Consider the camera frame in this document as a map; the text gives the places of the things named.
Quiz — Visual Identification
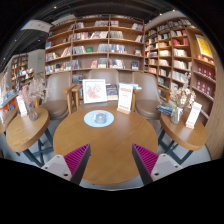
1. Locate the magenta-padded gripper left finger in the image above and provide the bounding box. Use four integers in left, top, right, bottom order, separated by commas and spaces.
40, 143, 92, 186

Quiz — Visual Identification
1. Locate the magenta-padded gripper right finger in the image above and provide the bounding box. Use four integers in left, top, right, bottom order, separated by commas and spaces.
131, 143, 184, 186

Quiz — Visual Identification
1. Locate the round light blue mouse pad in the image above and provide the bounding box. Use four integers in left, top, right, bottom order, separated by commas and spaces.
83, 109, 115, 129

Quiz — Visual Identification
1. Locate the round wooden side table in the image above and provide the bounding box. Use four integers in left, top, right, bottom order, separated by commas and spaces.
157, 109, 208, 166
5, 105, 54, 168

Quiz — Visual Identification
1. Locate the small white standing sign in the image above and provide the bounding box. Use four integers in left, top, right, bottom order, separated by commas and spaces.
15, 95, 28, 118
185, 101, 203, 130

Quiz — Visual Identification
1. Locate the white sign on wooden base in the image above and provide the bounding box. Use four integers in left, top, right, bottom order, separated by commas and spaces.
116, 82, 135, 115

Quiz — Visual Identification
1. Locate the white framed flower picture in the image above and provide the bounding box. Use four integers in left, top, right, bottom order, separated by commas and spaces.
82, 78, 109, 105

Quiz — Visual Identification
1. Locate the stack of blue books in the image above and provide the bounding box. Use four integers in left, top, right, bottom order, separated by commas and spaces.
118, 81, 143, 91

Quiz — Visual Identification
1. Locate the dark blue book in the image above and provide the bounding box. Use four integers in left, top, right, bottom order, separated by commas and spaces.
105, 83, 119, 101

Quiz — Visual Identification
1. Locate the distant wooden bookshelf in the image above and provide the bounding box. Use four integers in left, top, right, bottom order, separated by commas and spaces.
9, 53, 36, 91

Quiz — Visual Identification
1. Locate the wooden bookshelf with books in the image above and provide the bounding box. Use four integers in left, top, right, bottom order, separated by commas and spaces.
143, 16, 218, 121
44, 13, 147, 76

